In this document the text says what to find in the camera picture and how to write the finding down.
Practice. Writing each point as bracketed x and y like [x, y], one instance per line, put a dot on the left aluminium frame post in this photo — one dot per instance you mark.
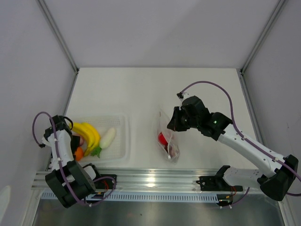
[57, 33]

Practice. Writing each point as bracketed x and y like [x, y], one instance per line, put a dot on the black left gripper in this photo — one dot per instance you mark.
[75, 143]

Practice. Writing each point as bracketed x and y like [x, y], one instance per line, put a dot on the pink peach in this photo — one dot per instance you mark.
[81, 141]

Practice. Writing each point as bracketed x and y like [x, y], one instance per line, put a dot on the orange fruit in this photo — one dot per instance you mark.
[78, 154]

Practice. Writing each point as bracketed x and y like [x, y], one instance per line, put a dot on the white radish with leaves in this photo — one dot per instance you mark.
[105, 142]

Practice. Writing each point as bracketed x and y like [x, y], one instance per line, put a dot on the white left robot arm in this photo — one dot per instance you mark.
[68, 180]

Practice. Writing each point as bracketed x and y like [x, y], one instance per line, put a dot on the aluminium frame post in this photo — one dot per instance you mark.
[57, 33]
[272, 19]

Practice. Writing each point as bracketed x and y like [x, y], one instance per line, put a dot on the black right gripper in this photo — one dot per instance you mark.
[174, 125]

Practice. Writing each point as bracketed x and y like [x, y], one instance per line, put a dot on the white plastic basket tray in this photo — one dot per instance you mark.
[119, 148]

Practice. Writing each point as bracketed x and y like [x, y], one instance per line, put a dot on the aluminium table edge rail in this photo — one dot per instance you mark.
[157, 180]

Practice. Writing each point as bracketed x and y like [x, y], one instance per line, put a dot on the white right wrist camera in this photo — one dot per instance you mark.
[182, 96]

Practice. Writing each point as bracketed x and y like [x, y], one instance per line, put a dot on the clear polka dot zip bag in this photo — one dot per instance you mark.
[160, 123]

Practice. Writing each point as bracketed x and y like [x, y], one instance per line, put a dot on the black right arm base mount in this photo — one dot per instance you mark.
[216, 183]

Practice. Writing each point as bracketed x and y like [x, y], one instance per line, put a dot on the red apple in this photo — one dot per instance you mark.
[162, 139]

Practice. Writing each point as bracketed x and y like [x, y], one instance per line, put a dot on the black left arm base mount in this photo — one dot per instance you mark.
[103, 181]

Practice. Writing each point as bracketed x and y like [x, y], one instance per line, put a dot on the right aluminium frame post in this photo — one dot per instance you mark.
[272, 19]

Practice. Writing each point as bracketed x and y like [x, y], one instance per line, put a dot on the yellow banana bunch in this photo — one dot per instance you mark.
[90, 135]

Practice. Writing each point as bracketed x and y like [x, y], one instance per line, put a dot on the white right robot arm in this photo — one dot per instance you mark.
[275, 173]

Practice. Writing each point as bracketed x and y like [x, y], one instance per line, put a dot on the white slotted cable duct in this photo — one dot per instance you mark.
[163, 197]

